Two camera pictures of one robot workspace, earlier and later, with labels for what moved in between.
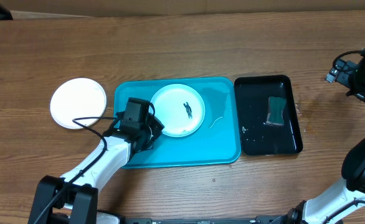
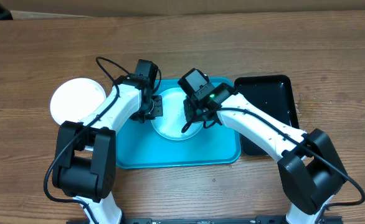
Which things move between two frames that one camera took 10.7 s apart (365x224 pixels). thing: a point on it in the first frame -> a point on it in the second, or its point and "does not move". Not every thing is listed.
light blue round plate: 180,108 does not move
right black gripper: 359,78 -> 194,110
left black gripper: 157,126 -> 157,111
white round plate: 80,98 does not move
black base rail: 206,220 does not move
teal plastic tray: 217,142 does not move
